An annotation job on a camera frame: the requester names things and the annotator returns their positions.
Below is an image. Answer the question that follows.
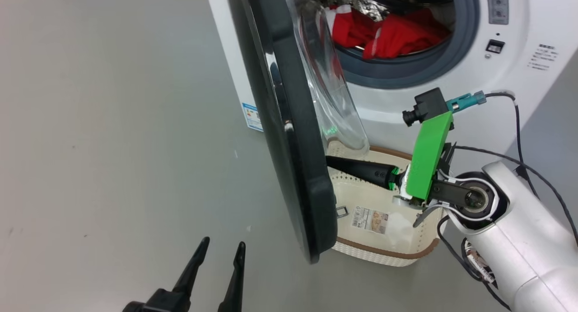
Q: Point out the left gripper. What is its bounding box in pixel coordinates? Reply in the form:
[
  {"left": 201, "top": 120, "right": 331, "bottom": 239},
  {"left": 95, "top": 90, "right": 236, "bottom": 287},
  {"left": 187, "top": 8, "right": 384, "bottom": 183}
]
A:
[{"left": 122, "top": 237, "right": 247, "bottom": 312}]

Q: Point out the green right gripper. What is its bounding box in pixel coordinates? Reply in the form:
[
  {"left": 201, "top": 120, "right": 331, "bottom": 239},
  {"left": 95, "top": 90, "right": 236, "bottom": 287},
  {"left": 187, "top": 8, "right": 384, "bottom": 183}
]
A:
[{"left": 326, "top": 112, "right": 454, "bottom": 203}]

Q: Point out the dark washer door with glass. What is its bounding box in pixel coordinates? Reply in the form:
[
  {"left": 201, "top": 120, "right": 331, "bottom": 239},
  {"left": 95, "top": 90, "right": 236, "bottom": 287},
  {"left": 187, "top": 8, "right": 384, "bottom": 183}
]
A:
[{"left": 226, "top": 0, "right": 370, "bottom": 264}]

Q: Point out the red shirt with printed logo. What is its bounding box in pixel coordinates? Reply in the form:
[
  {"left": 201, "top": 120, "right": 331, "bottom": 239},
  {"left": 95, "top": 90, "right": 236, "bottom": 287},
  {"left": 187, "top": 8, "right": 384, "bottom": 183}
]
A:
[{"left": 324, "top": 4, "right": 378, "bottom": 48}]

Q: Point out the red shirt with white trim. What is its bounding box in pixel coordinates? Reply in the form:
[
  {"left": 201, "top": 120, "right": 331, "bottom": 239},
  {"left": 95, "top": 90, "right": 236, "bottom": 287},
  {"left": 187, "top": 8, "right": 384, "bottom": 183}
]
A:
[{"left": 363, "top": 9, "right": 452, "bottom": 60}]

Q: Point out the cream laundry basket brown rim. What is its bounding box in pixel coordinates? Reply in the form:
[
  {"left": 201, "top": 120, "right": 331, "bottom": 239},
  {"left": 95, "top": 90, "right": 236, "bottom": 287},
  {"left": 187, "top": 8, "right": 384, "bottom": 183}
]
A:
[{"left": 326, "top": 140, "right": 445, "bottom": 267}]

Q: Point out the grey rubber door seal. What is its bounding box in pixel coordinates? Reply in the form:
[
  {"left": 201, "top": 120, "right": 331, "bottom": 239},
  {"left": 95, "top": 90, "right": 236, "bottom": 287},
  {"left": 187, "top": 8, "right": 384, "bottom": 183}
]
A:
[{"left": 334, "top": 0, "right": 480, "bottom": 89}]

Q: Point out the white front-load washing machine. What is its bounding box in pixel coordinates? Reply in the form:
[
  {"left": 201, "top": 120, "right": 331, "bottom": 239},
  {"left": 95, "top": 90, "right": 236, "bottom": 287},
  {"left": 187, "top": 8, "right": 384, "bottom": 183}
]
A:
[{"left": 205, "top": 0, "right": 578, "bottom": 168}]

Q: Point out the paper label with barcode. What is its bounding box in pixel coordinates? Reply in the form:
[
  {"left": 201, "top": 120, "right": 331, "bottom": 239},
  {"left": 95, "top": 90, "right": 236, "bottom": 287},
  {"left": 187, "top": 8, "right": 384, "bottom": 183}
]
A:
[{"left": 352, "top": 207, "right": 390, "bottom": 235}]

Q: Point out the blue energy label sticker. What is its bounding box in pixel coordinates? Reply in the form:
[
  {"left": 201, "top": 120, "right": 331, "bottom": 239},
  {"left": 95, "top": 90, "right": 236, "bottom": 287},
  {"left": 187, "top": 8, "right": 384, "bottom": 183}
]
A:
[{"left": 241, "top": 102, "right": 264, "bottom": 132}]

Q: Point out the grey warning sticker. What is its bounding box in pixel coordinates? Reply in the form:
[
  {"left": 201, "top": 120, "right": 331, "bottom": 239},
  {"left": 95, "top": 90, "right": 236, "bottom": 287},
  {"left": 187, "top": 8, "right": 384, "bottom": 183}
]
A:
[{"left": 485, "top": 0, "right": 510, "bottom": 25}]

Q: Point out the printed text label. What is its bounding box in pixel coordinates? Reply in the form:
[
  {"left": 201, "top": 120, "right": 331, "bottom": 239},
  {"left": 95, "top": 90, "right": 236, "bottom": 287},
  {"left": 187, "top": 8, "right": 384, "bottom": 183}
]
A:
[{"left": 526, "top": 43, "right": 559, "bottom": 72}]

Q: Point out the teal right camera connector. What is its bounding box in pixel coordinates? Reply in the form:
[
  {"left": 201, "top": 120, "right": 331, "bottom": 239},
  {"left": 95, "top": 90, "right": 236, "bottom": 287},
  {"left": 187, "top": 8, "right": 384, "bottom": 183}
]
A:
[{"left": 446, "top": 91, "right": 487, "bottom": 112}]

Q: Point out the thin black camera cable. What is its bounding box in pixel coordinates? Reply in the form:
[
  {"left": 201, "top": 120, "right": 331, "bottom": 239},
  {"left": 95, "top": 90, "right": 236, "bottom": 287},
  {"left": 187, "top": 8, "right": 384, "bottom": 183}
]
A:
[{"left": 484, "top": 91, "right": 540, "bottom": 200}]

